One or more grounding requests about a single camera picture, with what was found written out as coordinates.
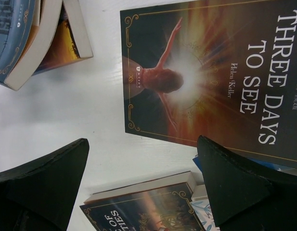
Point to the Little Women floral book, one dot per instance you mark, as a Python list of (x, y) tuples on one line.
[(201, 205)]

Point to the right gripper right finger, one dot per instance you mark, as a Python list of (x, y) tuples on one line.
[(243, 193)]

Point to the A Tale of Two Cities book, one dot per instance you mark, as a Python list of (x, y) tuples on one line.
[(162, 204)]

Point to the Nineteen Eighty-Four blue book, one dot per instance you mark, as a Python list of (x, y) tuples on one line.
[(27, 28)]

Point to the Jane Eyre blue book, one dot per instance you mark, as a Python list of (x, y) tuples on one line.
[(71, 42)]

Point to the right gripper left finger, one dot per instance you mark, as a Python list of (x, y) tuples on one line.
[(40, 195)]

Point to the Three Days to See book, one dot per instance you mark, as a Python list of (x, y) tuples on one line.
[(223, 69)]

